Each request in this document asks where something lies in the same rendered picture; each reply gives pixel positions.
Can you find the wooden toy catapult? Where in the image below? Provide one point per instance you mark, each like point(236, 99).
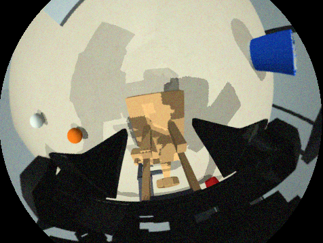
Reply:
point(158, 123)

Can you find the blue mug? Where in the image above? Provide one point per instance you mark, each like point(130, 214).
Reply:
point(274, 52)

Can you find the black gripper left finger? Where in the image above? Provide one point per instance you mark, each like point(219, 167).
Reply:
point(101, 165)

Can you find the orange ball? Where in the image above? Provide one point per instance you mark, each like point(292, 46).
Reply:
point(75, 135)

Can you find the white ball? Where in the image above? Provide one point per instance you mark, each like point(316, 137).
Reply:
point(37, 120)

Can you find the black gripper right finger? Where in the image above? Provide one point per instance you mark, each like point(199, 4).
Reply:
point(225, 144)

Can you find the red plastic cup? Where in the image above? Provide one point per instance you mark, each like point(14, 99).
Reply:
point(211, 181)

